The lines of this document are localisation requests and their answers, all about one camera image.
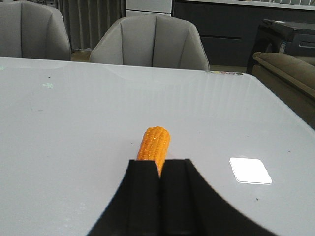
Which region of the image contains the grey chair left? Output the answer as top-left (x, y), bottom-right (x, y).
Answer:
top-left (0, 0), bottom-right (71, 60)

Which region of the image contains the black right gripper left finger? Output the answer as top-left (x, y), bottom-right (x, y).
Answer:
top-left (88, 160), bottom-right (159, 236)

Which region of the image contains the grey chair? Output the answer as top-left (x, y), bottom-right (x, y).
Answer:
top-left (0, 0), bottom-right (71, 60)
top-left (90, 14), bottom-right (210, 71)

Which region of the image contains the grey chair right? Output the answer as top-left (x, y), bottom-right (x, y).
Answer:
top-left (90, 14), bottom-right (210, 71)

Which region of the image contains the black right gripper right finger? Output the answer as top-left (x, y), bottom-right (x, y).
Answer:
top-left (161, 159), bottom-right (273, 236)

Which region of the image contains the orange corn cob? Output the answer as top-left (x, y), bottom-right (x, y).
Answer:
top-left (136, 126), bottom-right (171, 176)

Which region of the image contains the dark counter cabinet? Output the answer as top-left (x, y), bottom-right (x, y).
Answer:
top-left (172, 0), bottom-right (315, 67)

